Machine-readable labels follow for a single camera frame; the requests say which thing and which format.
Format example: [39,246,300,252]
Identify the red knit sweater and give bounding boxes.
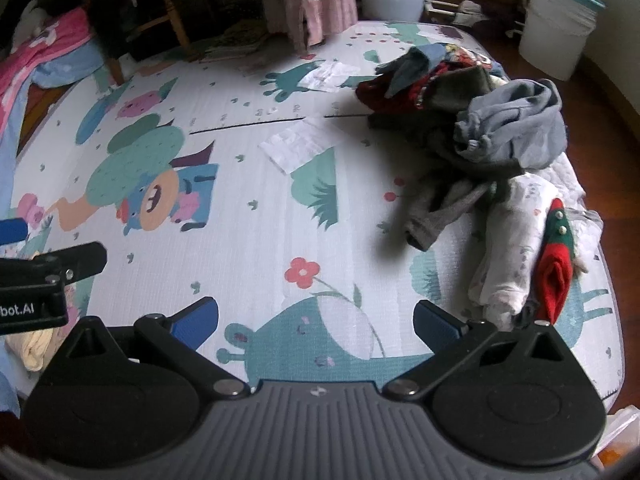
[532,198,574,324]

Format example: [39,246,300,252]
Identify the dark clothes pile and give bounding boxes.
[355,44,523,252]

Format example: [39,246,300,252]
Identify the cream folded garment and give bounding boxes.
[6,327,64,372]

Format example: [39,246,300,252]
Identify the white floral baby garment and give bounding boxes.
[469,154,603,330]

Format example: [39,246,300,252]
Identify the cartoon printed play mat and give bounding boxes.
[1,22,624,410]

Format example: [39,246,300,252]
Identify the pink blue blanket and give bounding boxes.
[1,8,104,214]

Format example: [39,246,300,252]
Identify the white paper patch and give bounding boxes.
[259,116,347,174]

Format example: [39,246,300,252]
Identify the grey hooded sweatshirt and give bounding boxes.
[454,79,567,170]

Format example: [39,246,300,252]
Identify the wooden chair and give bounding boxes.
[82,0,193,84]

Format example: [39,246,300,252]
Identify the white bucket teal rim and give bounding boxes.
[518,0,606,81]

